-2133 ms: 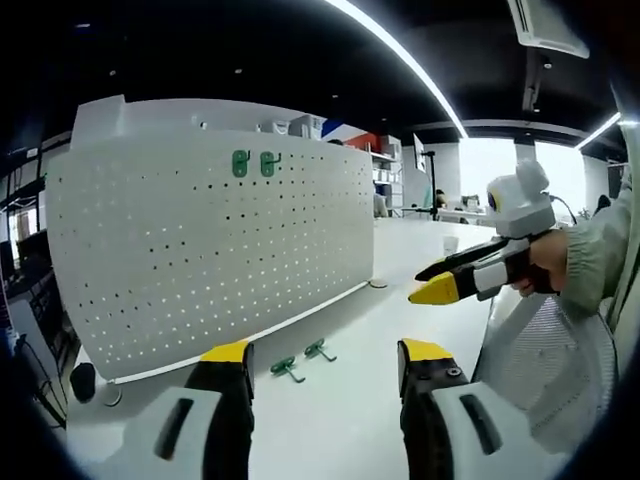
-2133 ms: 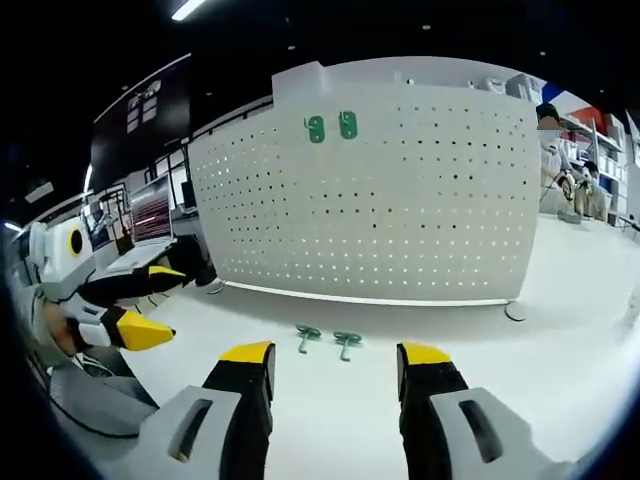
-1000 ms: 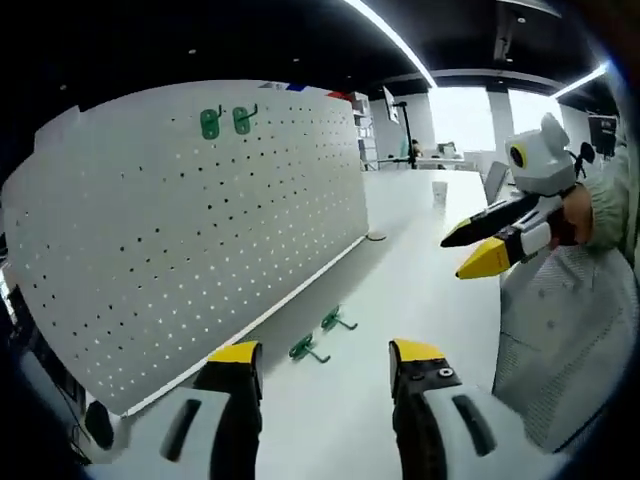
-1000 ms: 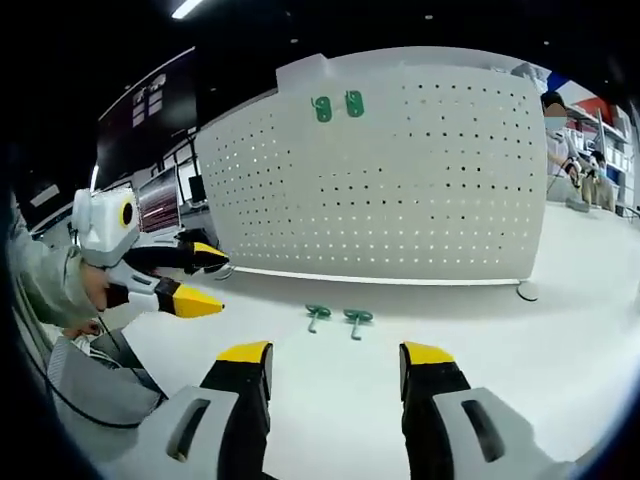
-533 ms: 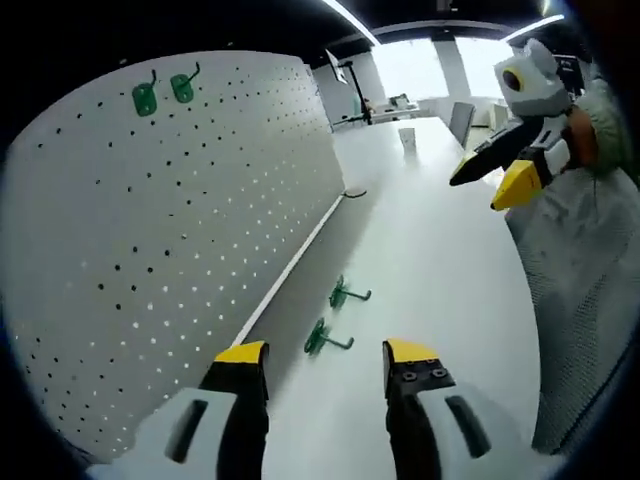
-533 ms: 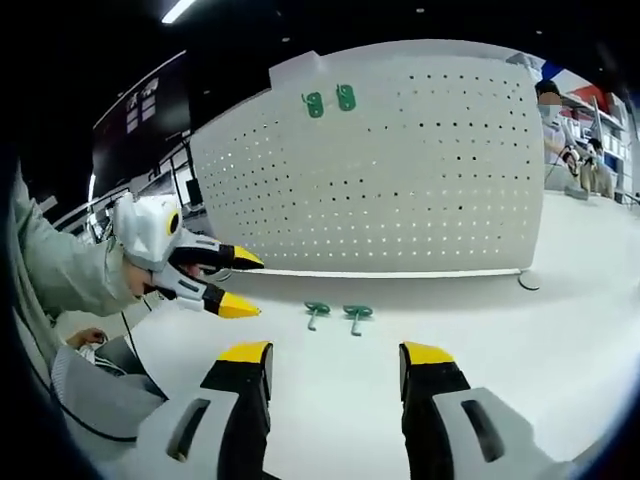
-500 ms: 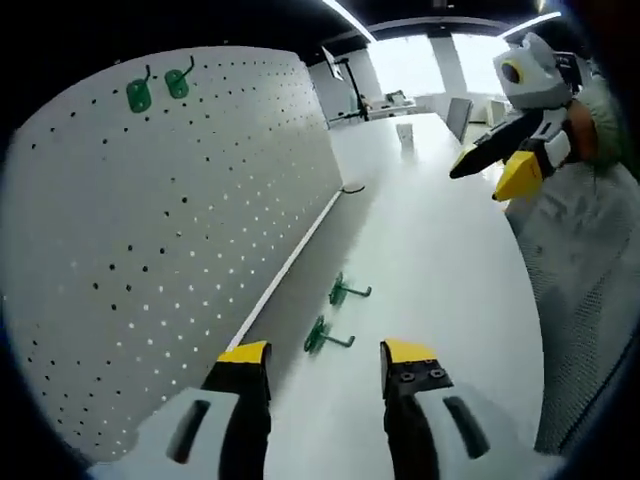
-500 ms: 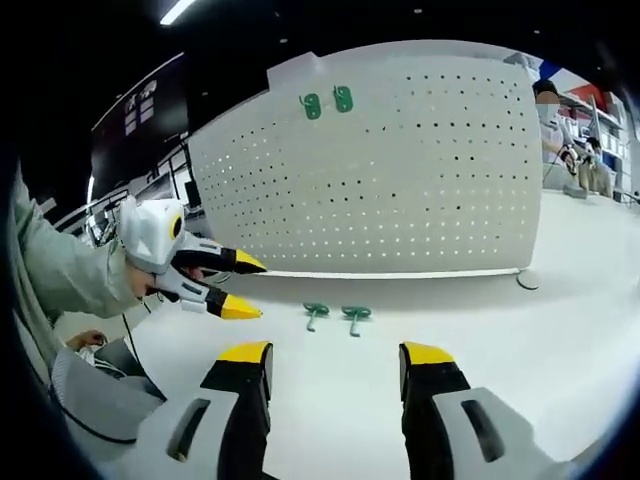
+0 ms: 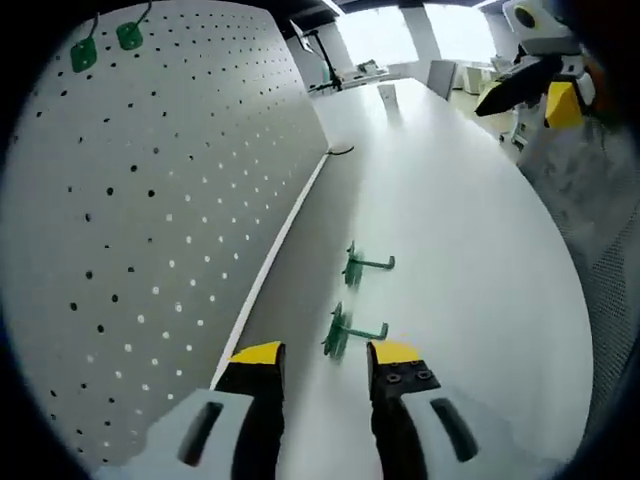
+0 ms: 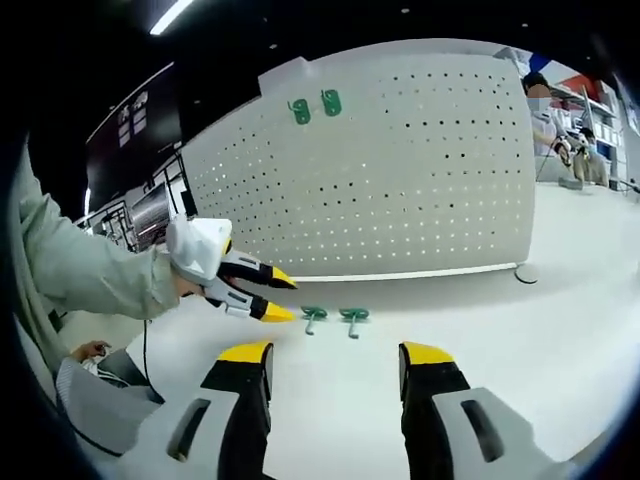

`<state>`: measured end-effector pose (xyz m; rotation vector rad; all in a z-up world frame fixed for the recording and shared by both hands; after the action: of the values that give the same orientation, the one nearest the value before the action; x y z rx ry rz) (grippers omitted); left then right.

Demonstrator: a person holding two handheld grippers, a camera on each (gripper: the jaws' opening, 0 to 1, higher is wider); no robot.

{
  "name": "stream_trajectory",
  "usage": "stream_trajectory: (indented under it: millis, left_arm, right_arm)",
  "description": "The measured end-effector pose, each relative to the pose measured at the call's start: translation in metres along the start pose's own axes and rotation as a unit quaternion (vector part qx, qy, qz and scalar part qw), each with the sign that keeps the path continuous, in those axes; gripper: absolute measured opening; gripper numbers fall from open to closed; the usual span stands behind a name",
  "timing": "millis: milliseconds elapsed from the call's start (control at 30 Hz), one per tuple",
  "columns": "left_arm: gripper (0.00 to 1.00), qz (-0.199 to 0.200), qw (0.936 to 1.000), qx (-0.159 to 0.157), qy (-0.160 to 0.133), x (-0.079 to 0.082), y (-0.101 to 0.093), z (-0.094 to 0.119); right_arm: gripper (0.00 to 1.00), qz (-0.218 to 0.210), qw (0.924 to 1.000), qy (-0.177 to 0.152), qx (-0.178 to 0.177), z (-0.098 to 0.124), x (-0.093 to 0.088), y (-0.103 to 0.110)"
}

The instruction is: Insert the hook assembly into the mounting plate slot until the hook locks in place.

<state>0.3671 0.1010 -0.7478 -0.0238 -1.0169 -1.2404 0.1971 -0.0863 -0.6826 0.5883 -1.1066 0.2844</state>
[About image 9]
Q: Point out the white rolling cart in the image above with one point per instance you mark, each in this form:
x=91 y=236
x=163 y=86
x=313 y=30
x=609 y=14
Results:
x=520 y=127

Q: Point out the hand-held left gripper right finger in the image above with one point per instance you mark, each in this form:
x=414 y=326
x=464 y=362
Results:
x=420 y=430

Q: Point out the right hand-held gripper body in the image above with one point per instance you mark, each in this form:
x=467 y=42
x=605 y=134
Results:
x=542 y=30

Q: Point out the long ceiling light strip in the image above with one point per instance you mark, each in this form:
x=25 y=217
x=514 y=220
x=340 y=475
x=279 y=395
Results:
x=334 y=5

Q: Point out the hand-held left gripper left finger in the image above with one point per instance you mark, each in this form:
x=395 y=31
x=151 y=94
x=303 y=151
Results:
x=210 y=435

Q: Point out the grey office chair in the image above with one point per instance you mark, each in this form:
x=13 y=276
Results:
x=442 y=80

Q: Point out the person's right hand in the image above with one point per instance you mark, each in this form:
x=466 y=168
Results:
x=601 y=87

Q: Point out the black tripod stand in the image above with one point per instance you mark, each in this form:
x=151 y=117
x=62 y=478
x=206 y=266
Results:
x=327 y=60

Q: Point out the small white cup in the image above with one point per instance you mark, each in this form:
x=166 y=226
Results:
x=389 y=95

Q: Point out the green hook assembly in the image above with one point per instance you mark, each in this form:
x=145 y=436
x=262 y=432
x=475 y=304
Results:
x=82 y=55
x=355 y=267
x=336 y=335
x=129 y=36

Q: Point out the tilted flat screen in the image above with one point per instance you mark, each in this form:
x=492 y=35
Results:
x=300 y=35

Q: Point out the cluttered background desk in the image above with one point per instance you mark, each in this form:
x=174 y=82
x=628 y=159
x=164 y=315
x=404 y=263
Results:
x=370 y=70

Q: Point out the person's light grey coat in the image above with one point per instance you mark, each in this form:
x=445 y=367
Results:
x=575 y=190

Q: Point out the white pegboard mounting plate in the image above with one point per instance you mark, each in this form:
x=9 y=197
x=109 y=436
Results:
x=150 y=175

